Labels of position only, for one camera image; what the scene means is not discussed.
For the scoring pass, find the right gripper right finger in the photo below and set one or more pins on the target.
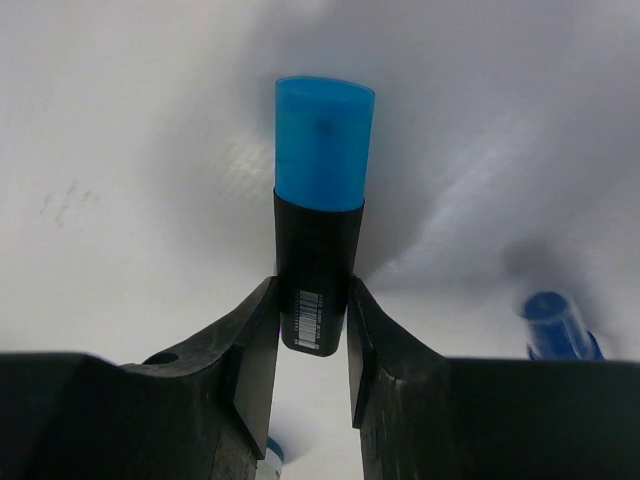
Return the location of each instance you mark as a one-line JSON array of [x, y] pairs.
[[421, 415]]

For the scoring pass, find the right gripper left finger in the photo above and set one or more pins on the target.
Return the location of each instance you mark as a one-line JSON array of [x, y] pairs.
[[197, 410]]

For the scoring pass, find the blue white jar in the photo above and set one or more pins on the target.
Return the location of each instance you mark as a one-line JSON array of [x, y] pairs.
[[271, 466]]

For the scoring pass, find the clear blue spray bottle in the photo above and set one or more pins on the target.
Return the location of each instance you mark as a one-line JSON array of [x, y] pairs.
[[556, 330]]

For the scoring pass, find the blue highlighter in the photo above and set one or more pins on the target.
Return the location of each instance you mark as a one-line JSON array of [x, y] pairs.
[[322, 138]]

